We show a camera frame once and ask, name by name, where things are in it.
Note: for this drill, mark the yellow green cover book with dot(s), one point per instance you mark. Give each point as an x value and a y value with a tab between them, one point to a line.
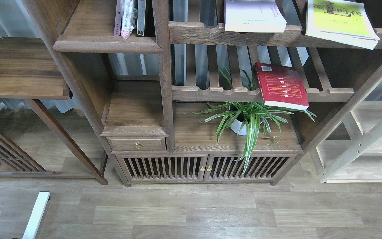
345	22

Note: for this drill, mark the red book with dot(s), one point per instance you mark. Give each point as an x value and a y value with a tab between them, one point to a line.
281	86

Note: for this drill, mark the mauve upright book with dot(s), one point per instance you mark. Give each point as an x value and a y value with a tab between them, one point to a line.
118	18

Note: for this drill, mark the dark wooden bookshelf cabinet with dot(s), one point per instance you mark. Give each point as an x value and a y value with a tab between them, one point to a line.
149	89

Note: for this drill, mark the green spider plant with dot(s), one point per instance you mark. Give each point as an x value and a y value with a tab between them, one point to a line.
256	112

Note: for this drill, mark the white pale purple book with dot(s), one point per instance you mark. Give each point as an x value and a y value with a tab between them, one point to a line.
253	16

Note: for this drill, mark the light wooden shelf unit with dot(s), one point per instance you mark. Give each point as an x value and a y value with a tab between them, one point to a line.
352	153

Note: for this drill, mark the white plant pot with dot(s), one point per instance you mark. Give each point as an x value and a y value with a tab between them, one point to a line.
242	126

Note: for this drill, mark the white metal leg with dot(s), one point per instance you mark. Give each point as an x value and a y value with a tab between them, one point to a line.
36	216

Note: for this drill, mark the dark green upright book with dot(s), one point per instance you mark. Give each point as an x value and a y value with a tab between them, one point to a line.
141	17

